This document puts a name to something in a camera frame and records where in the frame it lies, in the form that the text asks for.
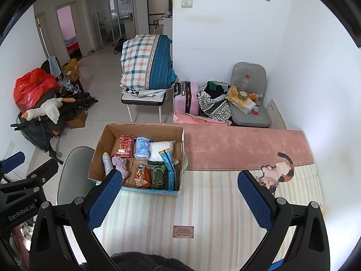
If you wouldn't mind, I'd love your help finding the grey round chair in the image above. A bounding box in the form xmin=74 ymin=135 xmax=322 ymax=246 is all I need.
xmin=57 ymin=146 xmax=95 ymax=205

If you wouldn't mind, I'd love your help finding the plaid folded quilt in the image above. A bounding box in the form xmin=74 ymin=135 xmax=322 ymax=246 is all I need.
xmin=120 ymin=35 xmax=160 ymax=90

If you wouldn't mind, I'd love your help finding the open cardboard box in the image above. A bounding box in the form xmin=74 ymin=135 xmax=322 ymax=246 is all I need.
xmin=88 ymin=124 xmax=187 ymax=196

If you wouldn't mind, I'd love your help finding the lilac cloth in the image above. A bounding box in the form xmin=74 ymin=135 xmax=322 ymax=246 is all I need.
xmin=111 ymin=155 xmax=129 ymax=180

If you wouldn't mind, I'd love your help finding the black stroller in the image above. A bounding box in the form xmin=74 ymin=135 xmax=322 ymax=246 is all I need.
xmin=10 ymin=114 xmax=66 ymax=165

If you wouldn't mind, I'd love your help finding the small brown cardboard box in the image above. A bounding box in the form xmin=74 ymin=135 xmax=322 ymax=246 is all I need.
xmin=66 ymin=110 xmax=88 ymax=129

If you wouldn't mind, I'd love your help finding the wall switch plate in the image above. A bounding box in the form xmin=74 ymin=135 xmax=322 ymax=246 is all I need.
xmin=181 ymin=0 xmax=193 ymax=9

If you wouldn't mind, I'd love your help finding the yellow tissue package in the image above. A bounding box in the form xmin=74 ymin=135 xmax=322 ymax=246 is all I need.
xmin=227 ymin=86 xmax=256 ymax=114

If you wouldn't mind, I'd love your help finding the white bench stool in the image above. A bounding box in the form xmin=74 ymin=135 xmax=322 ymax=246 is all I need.
xmin=120 ymin=89 xmax=171 ymax=123

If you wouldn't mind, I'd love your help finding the orange cartoon snack packet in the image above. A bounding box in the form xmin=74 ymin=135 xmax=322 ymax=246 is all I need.
xmin=134 ymin=164 xmax=151 ymax=188

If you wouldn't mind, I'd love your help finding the long blue snack packet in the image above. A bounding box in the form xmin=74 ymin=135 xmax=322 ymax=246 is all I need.
xmin=159 ymin=149 xmax=176 ymax=191

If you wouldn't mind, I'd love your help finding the white goose plush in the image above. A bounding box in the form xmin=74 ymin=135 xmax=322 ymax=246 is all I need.
xmin=21 ymin=98 xmax=76 ymax=124

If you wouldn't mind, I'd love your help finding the pink folded bag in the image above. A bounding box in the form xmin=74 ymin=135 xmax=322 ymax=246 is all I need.
xmin=173 ymin=111 xmax=231 ymax=126

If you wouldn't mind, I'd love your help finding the white soft tissue pack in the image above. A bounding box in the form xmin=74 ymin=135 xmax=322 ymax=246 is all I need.
xmin=149 ymin=141 xmax=175 ymax=161

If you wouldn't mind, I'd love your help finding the black white patterned bag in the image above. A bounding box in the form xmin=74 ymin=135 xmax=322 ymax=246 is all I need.
xmin=197 ymin=81 xmax=231 ymax=121

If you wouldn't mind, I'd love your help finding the green snack packet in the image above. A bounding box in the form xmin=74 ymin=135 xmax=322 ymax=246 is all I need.
xmin=148 ymin=160 xmax=168 ymax=190

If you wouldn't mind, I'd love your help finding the grey cushioned chair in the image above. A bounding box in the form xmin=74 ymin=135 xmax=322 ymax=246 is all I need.
xmin=228 ymin=62 xmax=271 ymax=128

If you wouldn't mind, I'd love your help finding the yellow silver snack bag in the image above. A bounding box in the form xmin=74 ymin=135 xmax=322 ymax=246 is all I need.
xmin=102 ymin=152 xmax=114 ymax=175

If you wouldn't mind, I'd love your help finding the red snack packet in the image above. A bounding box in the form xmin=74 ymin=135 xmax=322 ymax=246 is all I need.
xmin=115 ymin=135 xmax=136 ymax=158

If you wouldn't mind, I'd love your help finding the clear plastic bottle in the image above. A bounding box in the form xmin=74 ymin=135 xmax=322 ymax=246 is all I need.
xmin=241 ymin=75 xmax=250 ymax=92

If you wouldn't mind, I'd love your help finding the pink suitcase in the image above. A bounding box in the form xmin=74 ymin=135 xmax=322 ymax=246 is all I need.
xmin=173 ymin=81 xmax=199 ymax=116

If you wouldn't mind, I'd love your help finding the red plastic bag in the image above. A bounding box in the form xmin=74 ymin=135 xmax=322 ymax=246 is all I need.
xmin=13 ymin=68 xmax=60 ymax=113

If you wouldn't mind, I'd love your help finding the blue folder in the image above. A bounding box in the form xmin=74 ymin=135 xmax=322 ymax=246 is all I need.
xmin=267 ymin=259 xmax=283 ymax=271

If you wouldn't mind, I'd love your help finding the light blue tissue pack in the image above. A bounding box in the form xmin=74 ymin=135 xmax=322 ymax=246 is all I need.
xmin=134 ymin=136 xmax=152 ymax=161

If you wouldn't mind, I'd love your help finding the blue folded quilt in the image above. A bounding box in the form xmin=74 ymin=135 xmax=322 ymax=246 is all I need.
xmin=149 ymin=35 xmax=177 ymax=90

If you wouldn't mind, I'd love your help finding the person hand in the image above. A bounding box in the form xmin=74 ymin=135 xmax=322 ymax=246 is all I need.
xmin=12 ymin=226 xmax=29 ymax=270

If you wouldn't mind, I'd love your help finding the black fluffy garment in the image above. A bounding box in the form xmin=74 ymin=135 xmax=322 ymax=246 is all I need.
xmin=111 ymin=251 xmax=192 ymax=271

